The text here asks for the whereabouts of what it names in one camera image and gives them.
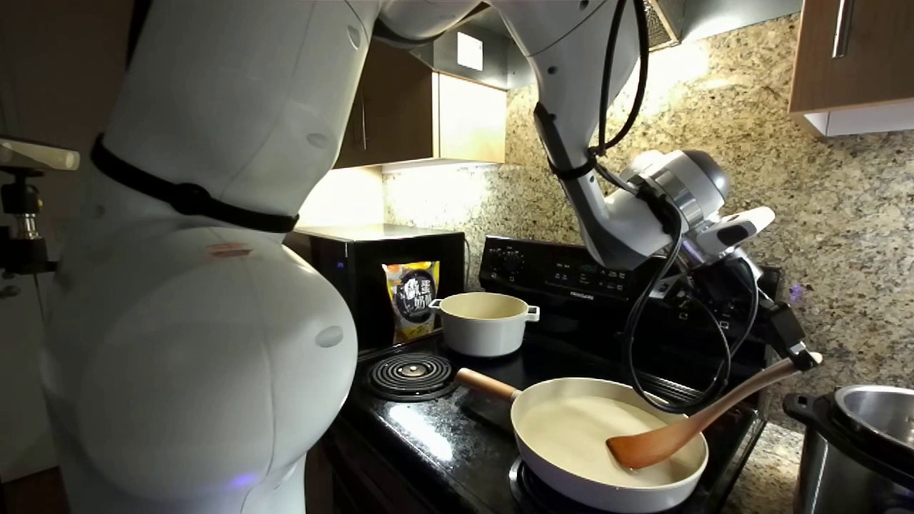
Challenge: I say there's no black electric stove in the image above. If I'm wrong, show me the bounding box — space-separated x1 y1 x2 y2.
327 237 788 514

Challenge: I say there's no black coil burner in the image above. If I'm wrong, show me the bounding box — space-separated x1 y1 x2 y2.
510 456 575 514
365 349 461 403

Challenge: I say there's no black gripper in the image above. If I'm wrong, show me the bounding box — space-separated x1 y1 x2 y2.
734 254 825 377

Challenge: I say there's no white frying pan wooden handle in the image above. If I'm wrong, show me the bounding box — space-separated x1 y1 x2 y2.
455 369 711 514

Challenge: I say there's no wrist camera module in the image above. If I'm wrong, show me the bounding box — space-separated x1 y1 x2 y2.
711 206 781 254

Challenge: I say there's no dark wood cabinet with handles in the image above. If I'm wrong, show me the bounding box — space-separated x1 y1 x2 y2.
792 0 914 137

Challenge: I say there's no black camera stand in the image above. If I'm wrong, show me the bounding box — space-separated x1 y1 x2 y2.
0 137 83 280

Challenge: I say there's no dark wood cabinet beside microwave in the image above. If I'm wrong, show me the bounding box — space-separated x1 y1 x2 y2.
333 36 444 172

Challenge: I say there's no yellow black snack bag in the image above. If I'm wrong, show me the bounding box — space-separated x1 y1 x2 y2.
381 256 447 346

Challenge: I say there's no black microwave oven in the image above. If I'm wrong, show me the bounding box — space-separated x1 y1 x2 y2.
283 224 470 357

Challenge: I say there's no white pot with handles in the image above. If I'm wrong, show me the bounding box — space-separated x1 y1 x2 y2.
430 289 544 360

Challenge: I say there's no steel range hood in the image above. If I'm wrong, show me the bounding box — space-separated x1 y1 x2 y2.
427 0 805 94

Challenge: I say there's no stainless steel pressure cooker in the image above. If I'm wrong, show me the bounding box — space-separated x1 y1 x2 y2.
781 381 914 514

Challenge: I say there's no wooden spatula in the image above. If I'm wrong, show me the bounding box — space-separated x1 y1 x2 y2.
605 354 805 471

